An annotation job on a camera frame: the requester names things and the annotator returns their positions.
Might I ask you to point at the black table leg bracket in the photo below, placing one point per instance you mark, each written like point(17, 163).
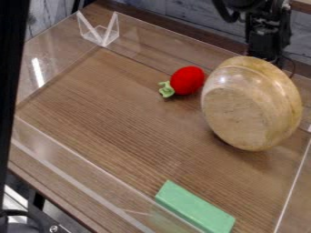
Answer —
point(55, 220)

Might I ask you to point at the red plush strawberry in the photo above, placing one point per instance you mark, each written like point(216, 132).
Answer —
point(184, 82)

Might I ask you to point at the light wooden bowl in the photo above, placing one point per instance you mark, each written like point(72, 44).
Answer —
point(251, 103)

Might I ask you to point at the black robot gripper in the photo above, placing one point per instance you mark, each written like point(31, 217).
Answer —
point(267, 45)

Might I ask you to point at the clear acrylic corner bracket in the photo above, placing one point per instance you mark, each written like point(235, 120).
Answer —
point(102, 35)

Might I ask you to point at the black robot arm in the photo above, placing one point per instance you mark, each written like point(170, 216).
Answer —
point(267, 20)

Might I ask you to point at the clear acrylic front wall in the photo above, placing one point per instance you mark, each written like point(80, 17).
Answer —
point(104, 203)

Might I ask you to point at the green rectangular block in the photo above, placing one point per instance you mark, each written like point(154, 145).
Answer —
point(194, 209)

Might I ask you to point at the black vertical foreground post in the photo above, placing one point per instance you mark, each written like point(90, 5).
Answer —
point(13, 16)

